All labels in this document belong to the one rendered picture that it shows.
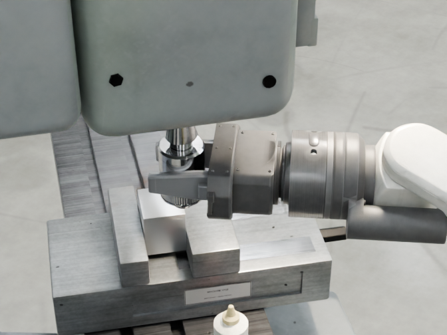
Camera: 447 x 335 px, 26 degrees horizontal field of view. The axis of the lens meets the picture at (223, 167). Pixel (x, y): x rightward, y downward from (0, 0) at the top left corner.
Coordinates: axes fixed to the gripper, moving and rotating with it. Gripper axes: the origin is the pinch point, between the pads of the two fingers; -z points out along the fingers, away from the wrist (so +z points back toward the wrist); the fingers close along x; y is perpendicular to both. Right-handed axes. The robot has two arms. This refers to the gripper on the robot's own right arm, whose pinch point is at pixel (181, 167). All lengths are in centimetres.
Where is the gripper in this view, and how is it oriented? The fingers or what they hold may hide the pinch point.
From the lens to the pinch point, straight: 98.6
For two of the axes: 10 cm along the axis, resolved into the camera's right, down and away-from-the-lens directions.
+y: 0.1, 8.0, 6.0
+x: -0.9, 6.0, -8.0
